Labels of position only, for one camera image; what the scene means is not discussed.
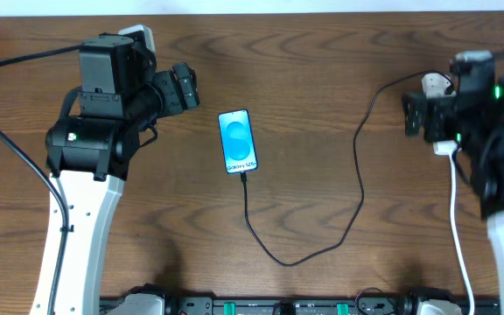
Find blue Galaxy smartphone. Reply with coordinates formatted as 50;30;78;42
218;109;258;174

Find black USB charging cable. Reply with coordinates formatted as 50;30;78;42
239;69;456;268

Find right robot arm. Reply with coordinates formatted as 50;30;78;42
402;55;504;314

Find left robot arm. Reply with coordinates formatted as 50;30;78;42
31;24;200;314

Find white power strip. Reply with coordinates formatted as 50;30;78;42
433;140;459;156

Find white USB wall charger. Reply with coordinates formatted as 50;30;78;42
422;73;456;99

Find white power strip cord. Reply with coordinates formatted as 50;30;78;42
447;150;476;315

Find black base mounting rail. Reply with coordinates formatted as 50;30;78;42
98;295;501;315

